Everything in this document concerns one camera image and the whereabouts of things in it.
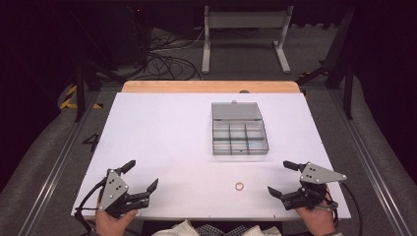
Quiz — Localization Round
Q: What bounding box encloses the person's right hand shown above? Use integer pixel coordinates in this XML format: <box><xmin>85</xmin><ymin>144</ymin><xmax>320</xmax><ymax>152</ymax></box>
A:
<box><xmin>294</xmin><ymin>186</ymin><xmax>339</xmax><ymax>236</ymax></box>

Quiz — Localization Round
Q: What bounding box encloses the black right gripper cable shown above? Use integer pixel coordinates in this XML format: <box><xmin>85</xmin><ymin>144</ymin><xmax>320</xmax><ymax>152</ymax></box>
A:
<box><xmin>339</xmin><ymin>181</ymin><xmax>365</xmax><ymax>236</ymax></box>

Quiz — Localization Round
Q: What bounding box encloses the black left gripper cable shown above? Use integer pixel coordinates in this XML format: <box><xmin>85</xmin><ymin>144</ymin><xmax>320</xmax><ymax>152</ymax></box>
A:
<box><xmin>73</xmin><ymin>177</ymin><xmax>108</xmax><ymax>236</ymax></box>

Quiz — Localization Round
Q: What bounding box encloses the tangle of black floor cables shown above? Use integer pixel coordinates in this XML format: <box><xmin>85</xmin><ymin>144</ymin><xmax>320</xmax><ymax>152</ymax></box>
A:
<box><xmin>130</xmin><ymin>27</ymin><xmax>203</xmax><ymax>82</ymax></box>

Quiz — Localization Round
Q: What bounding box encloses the clear plastic compartment box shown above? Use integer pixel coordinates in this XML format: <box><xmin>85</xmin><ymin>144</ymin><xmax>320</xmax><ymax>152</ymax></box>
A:
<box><xmin>210</xmin><ymin>99</ymin><xmax>270</xmax><ymax>156</ymax></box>

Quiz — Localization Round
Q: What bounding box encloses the black tripod stand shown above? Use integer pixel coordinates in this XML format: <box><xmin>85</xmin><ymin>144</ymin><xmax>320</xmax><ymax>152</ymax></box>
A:
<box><xmin>69</xmin><ymin>9</ymin><xmax>130</xmax><ymax>124</ymax></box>
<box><xmin>294</xmin><ymin>5</ymin><xmax>358</xmax><ymax>121</ymax></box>

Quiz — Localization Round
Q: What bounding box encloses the metal floor rail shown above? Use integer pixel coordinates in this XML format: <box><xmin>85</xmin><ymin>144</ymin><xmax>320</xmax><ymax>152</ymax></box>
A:
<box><xmin>328</xmin><ymin>88</ymin><xmax>412</xmax><ymax>236</ymax></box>
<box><xmin>16</xmin><ymin>90</ymin><xmax>103</xmax><ymax>236</ymax></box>

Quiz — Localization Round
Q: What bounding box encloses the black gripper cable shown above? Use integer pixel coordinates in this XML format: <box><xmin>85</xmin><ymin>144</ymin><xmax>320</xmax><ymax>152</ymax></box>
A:
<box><xmin>73</xmin><ymin>177</ymin><xmax>108</xmax><ymax>236</ymax></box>
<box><xmin>339</xmin><ymin>181</ymin><xmax>365</xmax><ymax>236</ymax></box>

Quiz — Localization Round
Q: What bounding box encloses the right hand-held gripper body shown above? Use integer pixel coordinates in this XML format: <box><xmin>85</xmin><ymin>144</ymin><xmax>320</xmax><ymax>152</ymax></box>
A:
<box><xmin>281</xmin><ymin>161</ymin><xmax>348</xmax><ymax>212</ymax></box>

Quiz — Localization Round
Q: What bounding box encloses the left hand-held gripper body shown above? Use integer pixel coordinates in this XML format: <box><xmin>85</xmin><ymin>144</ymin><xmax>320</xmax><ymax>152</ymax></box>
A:
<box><xmin>97</xmin><ymin>168</ymin><xmax>151</xmax><ymax>219</ymax></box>

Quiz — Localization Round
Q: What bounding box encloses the person's checkered garment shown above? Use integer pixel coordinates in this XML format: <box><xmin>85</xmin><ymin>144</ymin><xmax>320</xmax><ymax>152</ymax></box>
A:
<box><xmin>196</xmin><ymin>223</ymin><xmax>251</xmax><ymax>236</ymax></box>

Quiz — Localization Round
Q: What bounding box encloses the yellow black floor tape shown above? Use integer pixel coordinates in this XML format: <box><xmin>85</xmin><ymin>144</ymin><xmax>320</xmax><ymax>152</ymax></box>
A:
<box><xmin>59</xmin><ymin>85</ymin><xmax>104</xmax><ymax>110</ymax></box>

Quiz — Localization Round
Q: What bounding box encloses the white metal stand frame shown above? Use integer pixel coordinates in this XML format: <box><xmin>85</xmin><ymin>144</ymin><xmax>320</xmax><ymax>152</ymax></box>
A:
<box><xmin>201</xmin><ymin>5</ymin><xmax>295</xmax><ymax>76</ymax></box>

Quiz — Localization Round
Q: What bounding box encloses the person's left hand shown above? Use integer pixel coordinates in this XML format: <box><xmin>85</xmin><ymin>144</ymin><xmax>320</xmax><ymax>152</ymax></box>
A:
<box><xmin>94</xmin><ymin>196</ymin><xmax>139</xmax><ymax>236</ymax></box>

